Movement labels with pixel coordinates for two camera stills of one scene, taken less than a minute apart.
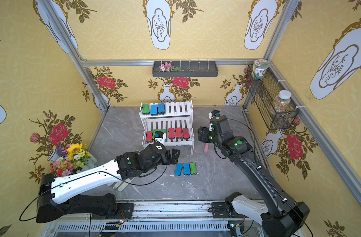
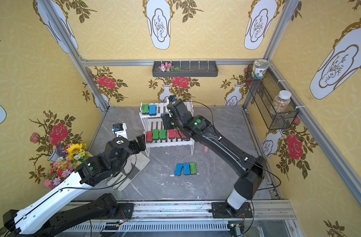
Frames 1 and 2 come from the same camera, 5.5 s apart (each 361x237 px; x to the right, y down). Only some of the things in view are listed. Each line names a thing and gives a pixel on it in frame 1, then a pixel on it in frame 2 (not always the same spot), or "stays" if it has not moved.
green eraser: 193,168 stays
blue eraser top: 154,109 stays
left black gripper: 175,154 → 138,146
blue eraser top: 186,169 stays
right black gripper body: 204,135 → 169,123
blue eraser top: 178,168 stays
